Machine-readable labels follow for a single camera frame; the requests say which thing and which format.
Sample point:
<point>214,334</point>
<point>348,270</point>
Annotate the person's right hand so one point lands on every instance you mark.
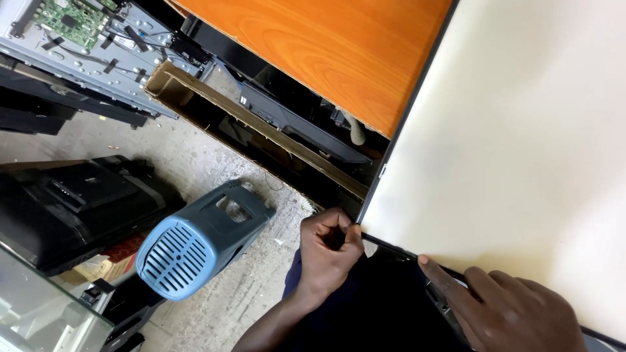
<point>513,318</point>

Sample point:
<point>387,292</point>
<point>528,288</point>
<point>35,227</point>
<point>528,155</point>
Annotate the person's left hand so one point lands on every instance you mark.
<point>323,266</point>

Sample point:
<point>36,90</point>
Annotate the white screen panel black frame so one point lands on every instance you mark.
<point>513,137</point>

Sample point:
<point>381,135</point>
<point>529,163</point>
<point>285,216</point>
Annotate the person's dark clothing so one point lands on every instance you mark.
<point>381,313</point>

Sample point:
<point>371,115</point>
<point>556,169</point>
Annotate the blue grey plastic speaker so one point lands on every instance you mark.
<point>195,244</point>

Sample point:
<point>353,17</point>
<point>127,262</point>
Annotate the black television stand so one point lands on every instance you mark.
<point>127,313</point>

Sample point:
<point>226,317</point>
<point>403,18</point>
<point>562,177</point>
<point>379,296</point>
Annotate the red and tan carton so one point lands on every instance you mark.
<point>115,259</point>

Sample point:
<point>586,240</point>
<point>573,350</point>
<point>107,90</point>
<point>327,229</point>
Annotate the long brown cardboard box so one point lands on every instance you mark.
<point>205,93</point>

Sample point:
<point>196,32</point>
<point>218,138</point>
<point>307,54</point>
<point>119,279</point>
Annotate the orange wooden table top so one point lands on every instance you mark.
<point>318,49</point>

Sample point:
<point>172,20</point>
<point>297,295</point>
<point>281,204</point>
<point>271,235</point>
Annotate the black television back cover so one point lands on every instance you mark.
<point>83,205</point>

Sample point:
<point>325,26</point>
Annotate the glass shelf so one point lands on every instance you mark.
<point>44,308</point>

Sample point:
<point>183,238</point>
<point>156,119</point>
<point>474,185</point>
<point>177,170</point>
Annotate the open grey television chassis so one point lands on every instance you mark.
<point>107,73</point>

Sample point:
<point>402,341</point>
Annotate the stack of black television panels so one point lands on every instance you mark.
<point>44,105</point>

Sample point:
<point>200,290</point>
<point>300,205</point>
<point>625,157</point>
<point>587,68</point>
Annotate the green circuit board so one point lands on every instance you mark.
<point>73,22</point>

